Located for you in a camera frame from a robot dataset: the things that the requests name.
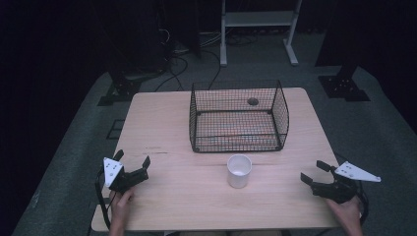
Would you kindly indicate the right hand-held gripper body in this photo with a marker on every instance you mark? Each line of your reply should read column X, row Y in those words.
column 339, row 191

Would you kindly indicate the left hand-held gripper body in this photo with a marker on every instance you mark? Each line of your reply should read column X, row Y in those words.
column 129, row 178

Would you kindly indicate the white cup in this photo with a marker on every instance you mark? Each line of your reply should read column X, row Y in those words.
column 238, row 178

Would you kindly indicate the person's right hand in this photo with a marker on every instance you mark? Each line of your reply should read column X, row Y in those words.
column 349, row 213

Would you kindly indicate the person's left hand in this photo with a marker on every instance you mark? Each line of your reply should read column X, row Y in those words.
column 118, row 206

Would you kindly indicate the black stand base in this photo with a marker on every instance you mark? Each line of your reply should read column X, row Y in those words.
column 344, row 87
column 123, row 90

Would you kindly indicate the dark round table grommet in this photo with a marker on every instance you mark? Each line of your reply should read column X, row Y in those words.
column 252, row 101

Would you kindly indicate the white metal desk frame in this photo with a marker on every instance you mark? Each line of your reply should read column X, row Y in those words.
column 259, row 18

